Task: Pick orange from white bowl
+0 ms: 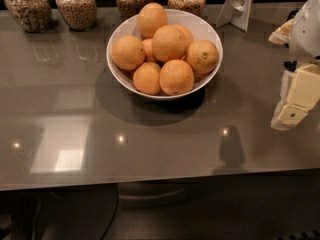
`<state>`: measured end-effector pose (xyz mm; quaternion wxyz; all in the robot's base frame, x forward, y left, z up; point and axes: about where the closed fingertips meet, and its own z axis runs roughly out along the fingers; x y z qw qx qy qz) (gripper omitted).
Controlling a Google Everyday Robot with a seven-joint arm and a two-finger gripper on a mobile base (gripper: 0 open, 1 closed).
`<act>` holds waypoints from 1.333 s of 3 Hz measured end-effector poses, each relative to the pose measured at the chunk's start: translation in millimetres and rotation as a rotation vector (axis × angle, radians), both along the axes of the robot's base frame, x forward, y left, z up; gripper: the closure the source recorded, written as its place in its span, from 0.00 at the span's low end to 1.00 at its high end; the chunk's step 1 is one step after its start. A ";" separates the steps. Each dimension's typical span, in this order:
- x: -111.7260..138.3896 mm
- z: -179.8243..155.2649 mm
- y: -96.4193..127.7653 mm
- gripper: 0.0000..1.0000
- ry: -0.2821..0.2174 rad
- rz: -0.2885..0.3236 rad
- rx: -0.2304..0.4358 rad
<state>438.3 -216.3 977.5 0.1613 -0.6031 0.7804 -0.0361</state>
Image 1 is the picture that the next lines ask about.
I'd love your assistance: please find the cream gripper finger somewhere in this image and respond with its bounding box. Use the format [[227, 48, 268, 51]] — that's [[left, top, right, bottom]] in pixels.
[[269, 19, 293, 45], [271, 64, 320, 131]]

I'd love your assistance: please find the far left glass jar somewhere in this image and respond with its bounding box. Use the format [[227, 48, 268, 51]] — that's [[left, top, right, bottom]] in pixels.
[[4, 0, 52, 33]]

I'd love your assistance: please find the front right orange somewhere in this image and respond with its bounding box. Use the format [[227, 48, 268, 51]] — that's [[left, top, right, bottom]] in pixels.
[[159, 60, 194, 96]]

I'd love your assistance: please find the white ceramic bowl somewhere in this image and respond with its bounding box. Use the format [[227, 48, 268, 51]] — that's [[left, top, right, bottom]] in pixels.
[[106, 9, 223, 101]]

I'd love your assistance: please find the front left orange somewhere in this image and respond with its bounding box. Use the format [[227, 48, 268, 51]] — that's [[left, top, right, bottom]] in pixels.
[[133, 62, 161, 95]]

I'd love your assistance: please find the centre top orange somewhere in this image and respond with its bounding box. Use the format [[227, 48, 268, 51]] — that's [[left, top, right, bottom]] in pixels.
[[152, 25, 186, 63]]

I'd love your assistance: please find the back right hidden orange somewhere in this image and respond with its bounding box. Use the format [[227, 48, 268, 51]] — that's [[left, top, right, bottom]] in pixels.
[[175, 24, 194, 46]]

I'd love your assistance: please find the orange with green spot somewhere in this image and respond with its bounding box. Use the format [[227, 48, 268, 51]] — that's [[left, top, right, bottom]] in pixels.
[[185, 40, 219, 75]]

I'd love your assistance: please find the top back orange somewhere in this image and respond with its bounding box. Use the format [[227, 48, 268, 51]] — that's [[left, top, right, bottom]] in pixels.
[[137, 3, 168, 38]]

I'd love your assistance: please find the white folded card stand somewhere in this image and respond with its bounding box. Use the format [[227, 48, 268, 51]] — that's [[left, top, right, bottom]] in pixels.
[[216, 0, 254, 32]]

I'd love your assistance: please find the small hidden middle orange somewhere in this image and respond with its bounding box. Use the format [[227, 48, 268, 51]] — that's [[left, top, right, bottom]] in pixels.
[[142, 38, 157, 62]]

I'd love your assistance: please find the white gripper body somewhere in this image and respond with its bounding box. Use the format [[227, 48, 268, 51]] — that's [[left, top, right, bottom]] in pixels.
[[289, 0, 320, 63]]

